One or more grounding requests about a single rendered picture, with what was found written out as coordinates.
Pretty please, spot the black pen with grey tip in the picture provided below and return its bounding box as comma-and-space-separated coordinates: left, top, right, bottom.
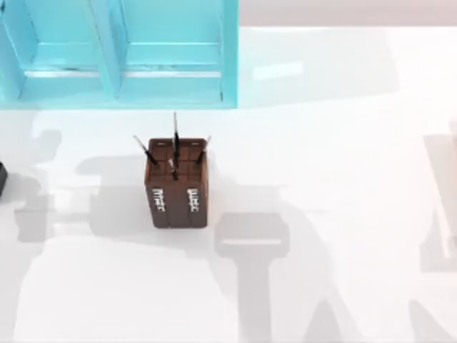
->
133, 134, 159, 167
194, 135, 212, 166

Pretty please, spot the long black pen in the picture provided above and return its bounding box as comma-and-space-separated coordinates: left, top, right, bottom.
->
172, 111, 181, 164

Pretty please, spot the brown wooden pen holder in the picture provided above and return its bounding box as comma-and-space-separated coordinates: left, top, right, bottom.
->
144, 137, 209, 229

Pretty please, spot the light blue rack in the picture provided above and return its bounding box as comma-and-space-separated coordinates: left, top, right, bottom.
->
0, 0, 239, 111

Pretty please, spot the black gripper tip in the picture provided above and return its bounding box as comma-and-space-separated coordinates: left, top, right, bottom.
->
0, 161, 9, 198

